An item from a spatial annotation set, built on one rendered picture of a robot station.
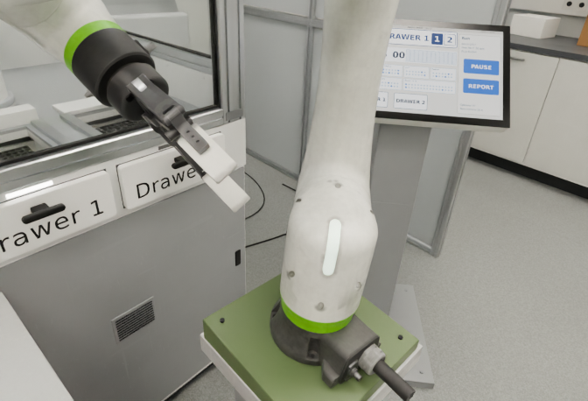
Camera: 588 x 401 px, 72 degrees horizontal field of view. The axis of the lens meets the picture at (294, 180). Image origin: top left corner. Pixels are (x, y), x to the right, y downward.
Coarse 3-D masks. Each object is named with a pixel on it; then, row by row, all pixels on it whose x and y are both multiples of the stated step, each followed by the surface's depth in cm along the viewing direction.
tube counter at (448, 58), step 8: (392, 48) 118; (400, 48) 118; (408, 48) 118; (392, 56) 118; (400, 56) 118; (408, 56) 118; (416, 56) 118; (424, 56) 117; (432, 56) 117; (440, 56) 117; (448, 56) 117; (456, 56) 117; (440, 64) 117; (448, 64) 117; (456, 64) 116
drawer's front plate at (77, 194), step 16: (96, 176) 85; (48, 192) 79; (64, 192) 81; (80, 192) 84; (96, 192) 86; (112, 192) 89; (0, 208) 73; (16, 208) 75; (80, 208) 85; (112, 208) 91; (0, 224) 74; (16, 224) 76; (32, 224) 79; (64, 224) 83; (80, 224) 86; (32, 240) 80; (48, 240) 82; (0, 256) 76; (16, 256) 78
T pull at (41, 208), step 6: (42, 204) 78; (60, 204) 78; (36, 210) 76; (42, 210) 76; (48, 210) 76; (54, 210) 77; (60, 210) 78; (24, 216) 74; (30, 216) 74; (36, 216) 75; (42, 216) 76; (24, 222) 74; (30, 222) 75
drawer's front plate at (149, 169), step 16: (224, 144) 109; (144, 160) 92; (160, 160) 96; (128, 176) 91; (144, 176) 94; (160, 176) 97; (176, 176) 101; (128, 192) 92; (144, 192) 95; (160, 192) 99; (128, 208) 94
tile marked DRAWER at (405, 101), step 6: (396, 96) 115; (402, 96) 115; (408, 96) 115; (414, 96) 115; (420, 96) 115; (426, 96) 115; (396, 102) 115; (402, 102) 115; (408, 102) 115; (414, 102) 115; (420, 102) 115; (426, 102) 115; (396, 108) 115; (402, 108) 115; (408, 108) 115; (414, 108) 115; (420, 108) 114; (426, 108) 114
